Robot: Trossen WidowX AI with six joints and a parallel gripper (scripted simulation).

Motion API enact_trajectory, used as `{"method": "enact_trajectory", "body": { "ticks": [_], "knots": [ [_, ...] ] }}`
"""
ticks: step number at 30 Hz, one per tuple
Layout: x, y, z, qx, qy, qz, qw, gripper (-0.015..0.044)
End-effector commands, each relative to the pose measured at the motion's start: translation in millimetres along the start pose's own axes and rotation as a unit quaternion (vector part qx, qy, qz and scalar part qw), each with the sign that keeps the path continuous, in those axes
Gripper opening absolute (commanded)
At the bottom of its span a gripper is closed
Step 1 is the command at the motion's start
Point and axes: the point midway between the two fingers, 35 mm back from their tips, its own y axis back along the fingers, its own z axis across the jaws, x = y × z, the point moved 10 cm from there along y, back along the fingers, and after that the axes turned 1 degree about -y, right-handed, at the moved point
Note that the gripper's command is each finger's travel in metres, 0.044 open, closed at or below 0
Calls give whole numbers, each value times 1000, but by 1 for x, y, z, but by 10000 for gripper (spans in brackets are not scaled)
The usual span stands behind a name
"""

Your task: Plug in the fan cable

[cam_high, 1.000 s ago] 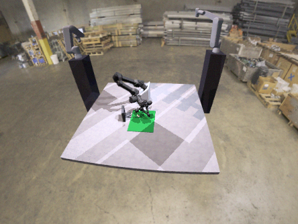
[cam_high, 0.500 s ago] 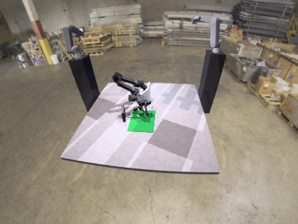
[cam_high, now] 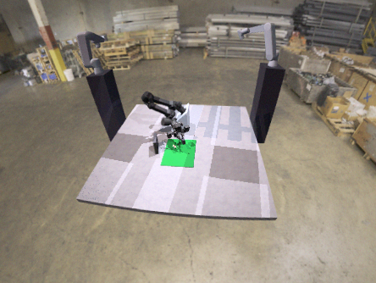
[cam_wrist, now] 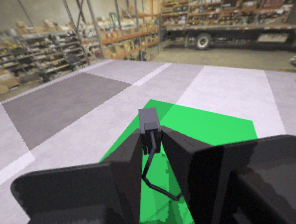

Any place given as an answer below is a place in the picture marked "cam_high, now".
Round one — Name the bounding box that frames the green circuit board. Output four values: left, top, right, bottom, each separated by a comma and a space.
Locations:
160, 139, 196, 168

